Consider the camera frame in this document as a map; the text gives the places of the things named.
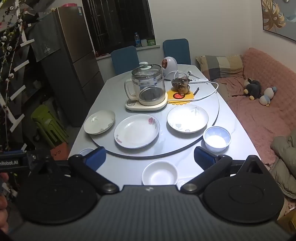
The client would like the white plate with pink flowers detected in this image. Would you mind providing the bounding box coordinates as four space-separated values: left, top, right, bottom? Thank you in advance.
114 114 160 149

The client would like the wall picture with gold leaf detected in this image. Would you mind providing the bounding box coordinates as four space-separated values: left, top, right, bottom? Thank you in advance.
261 0 296 42

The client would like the blue chair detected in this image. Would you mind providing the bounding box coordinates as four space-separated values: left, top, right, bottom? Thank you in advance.
162 38 191 65
110 45 140 75

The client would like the dark grey plush toy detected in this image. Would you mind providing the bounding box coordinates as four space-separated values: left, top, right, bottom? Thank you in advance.
243 78 262 101

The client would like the cream plate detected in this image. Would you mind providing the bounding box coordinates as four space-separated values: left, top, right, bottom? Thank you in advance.
83 110 116 135

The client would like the olive green jacket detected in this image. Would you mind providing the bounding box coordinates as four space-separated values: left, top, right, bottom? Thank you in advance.
269 130 296 200

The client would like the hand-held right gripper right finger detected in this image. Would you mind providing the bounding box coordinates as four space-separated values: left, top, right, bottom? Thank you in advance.
180 146 269 194

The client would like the grey refrigerator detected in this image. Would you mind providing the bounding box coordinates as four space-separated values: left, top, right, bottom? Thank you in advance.
40 6 105 128

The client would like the white deep plate grey floral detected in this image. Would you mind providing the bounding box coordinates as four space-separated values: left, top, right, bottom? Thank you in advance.
167 104 209 134

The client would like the blue and white plush toy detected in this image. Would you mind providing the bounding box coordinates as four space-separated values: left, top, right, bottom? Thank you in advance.
259 87 278 107

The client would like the white cable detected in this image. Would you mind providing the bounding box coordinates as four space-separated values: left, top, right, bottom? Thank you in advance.
171 70 219 103

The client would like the dark window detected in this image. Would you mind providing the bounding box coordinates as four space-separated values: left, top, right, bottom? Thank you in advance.
81 0 155 55

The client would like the sofa with pink blanket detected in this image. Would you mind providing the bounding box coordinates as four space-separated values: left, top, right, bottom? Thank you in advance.
196 47 296 167

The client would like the cream kettle base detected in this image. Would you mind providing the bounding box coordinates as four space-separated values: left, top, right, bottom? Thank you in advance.
125 92 168 112

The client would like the dark cloth with flower print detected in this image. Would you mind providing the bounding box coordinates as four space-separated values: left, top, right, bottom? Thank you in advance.
27 20 62 62

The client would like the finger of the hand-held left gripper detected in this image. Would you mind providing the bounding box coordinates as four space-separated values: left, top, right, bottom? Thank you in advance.
26 151 47 172

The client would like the brown toad figurine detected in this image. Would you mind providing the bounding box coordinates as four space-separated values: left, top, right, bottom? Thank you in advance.
171 77 191 95

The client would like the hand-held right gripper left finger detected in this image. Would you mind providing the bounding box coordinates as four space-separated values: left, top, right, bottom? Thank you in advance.
45 146 119 194

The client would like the white bowl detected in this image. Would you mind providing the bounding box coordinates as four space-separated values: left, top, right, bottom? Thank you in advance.
142 161 179 186

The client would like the yellow flower coaster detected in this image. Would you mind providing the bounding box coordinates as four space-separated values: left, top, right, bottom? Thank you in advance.
167 89 195 105

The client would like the orange cardboard box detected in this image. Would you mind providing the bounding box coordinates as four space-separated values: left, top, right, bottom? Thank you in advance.
49 142 71 161

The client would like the glass kettle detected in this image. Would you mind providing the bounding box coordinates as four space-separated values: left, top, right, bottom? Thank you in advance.
124 61 166 106

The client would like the plaid pillow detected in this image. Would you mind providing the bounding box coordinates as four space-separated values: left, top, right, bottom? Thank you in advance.
196 55 244 80

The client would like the person's left hand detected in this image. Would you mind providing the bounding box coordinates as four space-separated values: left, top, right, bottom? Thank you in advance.
0 173 10 234

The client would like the grey round turntable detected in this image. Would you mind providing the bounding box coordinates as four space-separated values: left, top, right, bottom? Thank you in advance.
83 75 220 156

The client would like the white round appliance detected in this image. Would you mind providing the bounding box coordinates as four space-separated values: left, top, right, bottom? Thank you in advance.
162 56 178 80

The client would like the stack of green stools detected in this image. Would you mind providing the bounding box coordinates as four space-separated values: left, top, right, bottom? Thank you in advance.
31 104 69 149

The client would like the white ladder shelf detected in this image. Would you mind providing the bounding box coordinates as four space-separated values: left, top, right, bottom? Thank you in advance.
0 0 36 151

